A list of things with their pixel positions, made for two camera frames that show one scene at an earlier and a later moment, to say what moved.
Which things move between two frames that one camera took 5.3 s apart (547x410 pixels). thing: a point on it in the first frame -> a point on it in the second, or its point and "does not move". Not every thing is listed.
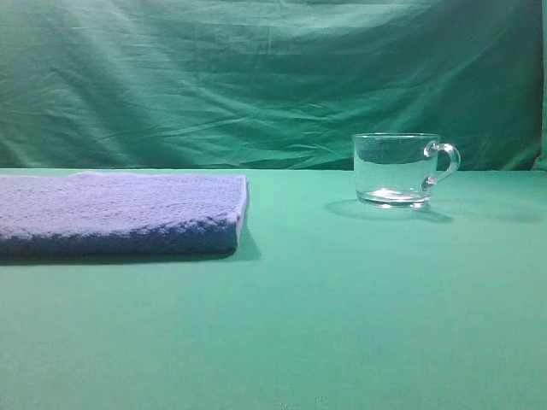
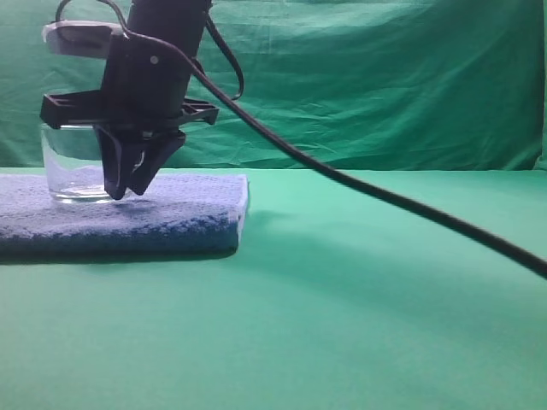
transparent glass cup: (398, 169) -> (74, 164)
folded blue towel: (103, 213) does not move
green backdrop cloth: (267, 84) does not move
